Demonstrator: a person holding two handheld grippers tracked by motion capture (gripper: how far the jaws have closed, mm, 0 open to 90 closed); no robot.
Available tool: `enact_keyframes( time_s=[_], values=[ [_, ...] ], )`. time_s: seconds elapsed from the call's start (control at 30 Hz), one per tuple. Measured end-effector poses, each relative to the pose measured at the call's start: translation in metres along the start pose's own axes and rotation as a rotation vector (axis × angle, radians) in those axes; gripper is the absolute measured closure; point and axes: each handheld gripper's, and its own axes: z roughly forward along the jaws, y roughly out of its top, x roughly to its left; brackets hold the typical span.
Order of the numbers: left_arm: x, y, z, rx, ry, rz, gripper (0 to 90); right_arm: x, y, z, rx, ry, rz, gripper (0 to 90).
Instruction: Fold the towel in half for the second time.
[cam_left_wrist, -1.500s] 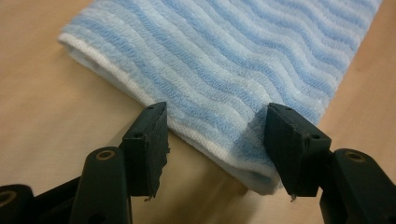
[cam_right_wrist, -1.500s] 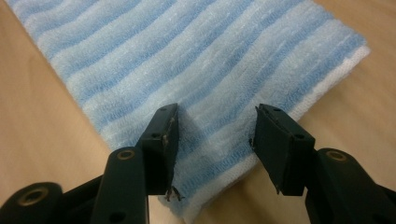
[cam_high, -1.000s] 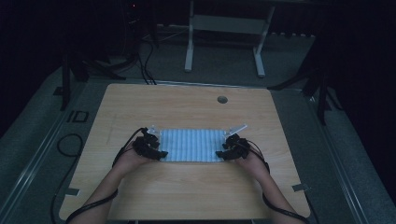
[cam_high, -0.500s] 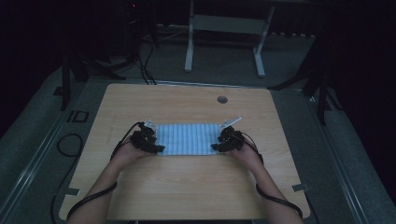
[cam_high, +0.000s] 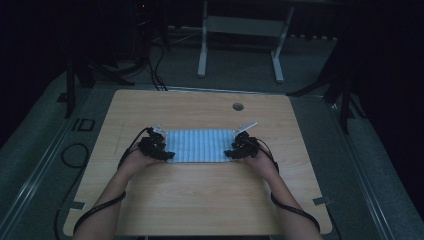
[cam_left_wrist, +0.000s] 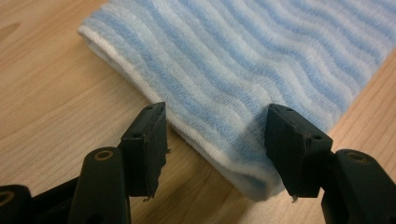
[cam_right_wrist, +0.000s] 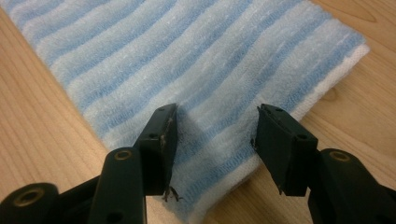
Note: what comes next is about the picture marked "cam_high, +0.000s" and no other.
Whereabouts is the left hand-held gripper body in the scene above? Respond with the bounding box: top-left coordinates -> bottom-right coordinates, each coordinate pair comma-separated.
138,125 -> 167,160

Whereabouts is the black tripod stand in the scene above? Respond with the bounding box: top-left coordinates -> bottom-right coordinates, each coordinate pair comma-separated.
55,54 -> 136,120
286,64 -> 368,135

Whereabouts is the person's left hand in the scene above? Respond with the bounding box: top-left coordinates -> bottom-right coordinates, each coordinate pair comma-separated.
117,152 -> 158,180

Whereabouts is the black cable bundle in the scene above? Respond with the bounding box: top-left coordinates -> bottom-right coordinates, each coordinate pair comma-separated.
145,39 -> 169,92

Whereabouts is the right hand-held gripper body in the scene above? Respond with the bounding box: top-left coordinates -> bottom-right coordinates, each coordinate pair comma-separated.
233,121 -> 261,159

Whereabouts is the metal floor rail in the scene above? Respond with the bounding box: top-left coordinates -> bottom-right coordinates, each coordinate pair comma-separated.
0,99 -> 88,240
94,84 -> 331,100
324,98 -> 399,240

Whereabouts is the white metal stand frame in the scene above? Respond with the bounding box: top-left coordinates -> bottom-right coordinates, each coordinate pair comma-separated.
197,0 -> 296,84

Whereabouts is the person's right hand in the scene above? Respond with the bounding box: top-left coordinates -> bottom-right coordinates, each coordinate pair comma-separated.
242,152 -> 280,184

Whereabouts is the black floor bracket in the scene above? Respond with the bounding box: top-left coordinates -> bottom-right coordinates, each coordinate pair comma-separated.
71,117 -> 96,132

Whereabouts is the looped black floor cable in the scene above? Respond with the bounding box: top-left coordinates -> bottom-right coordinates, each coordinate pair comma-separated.
60,142 -> 91,169

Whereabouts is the blue striped towel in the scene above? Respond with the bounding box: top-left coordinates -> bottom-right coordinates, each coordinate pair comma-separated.
165,129 -> 236,164

